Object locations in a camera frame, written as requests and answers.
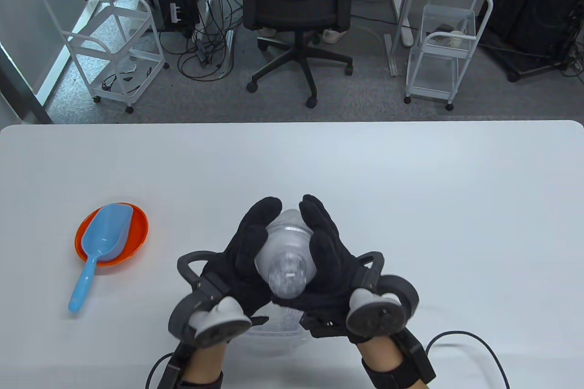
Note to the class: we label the person's left hand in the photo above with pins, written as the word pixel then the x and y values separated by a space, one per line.
pixel 237 261

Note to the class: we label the orange bowl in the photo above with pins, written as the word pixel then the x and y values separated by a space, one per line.
pixel 137 234

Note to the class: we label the pile of clear ice cubes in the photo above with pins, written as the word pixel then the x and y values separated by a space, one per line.
pixel 287 279

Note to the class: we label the person's left forearm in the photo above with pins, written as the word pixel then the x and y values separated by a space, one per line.
pixel 205 364

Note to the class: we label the clear container with blue clips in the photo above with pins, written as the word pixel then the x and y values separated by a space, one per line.
pixel 273 329

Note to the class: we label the white power strip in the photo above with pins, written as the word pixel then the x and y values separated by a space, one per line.
pixel 404 24

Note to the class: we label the person's right forearm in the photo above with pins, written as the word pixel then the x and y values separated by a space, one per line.
pixel 378 352

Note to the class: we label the small white cup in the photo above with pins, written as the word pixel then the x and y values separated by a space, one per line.
pixel 456 38

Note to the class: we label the clear plastic shaker cup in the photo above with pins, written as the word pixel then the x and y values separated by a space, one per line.
pixel 283 261

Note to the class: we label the blue plastic scoop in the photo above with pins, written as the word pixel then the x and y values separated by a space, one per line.
pixel 107 229

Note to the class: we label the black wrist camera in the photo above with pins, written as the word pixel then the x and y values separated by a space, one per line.
pixel 324 325

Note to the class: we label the aluminium rail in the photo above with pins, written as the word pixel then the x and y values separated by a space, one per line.
pixel 390 55
pixel 226 54

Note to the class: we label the person's right hand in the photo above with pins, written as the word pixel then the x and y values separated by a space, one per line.
pixel 328 266

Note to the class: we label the hand grey controller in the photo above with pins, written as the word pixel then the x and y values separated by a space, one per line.
pixel 214 325
pixel 378 316

